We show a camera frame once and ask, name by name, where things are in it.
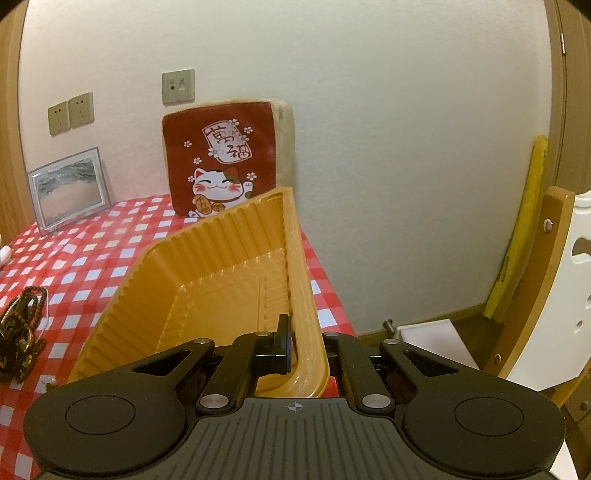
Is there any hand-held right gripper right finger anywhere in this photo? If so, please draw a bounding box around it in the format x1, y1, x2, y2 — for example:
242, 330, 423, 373
322, 330, 468, 412

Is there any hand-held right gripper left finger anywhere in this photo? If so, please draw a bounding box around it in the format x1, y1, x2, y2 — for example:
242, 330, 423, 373
121, 314, 293, 414

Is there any yellow ribbed plastic tray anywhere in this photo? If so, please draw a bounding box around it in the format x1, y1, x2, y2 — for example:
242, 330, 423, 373
67, 185, 331, 398

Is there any black glossy object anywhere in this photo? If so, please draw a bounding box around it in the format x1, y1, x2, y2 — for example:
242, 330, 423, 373
0, 337, 21, 373

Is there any white box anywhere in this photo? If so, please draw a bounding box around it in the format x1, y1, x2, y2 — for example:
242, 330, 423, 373
396, 319, 482, 371

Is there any red white checked tablecloth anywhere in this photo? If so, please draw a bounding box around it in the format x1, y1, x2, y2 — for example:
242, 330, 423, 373
0, 194, 357, 480

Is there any yellow foam roll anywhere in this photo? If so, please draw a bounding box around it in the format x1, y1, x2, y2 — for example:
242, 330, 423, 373
482, 135, 551, 324

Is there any clear framed sand picture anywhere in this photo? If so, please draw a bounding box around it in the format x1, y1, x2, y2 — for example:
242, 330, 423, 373
27, 147, 110, 237

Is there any wooden door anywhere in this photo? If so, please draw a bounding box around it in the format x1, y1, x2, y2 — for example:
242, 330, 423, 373
549, 0, 591, 197

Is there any wooden side panel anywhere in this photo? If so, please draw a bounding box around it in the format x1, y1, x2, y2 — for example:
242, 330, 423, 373
0, 0, 29, 243

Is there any dark beaded necklace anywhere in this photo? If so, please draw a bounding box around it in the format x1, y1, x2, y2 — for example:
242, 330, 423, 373
0, 285, 49, 383

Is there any beige wall data outlet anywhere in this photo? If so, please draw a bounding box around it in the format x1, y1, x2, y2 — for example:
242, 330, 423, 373
161, 69, 195, 105

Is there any beige wall power socket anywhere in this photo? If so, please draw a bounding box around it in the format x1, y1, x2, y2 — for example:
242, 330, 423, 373
48, 103, 71, 137
68, 91, 95, 128

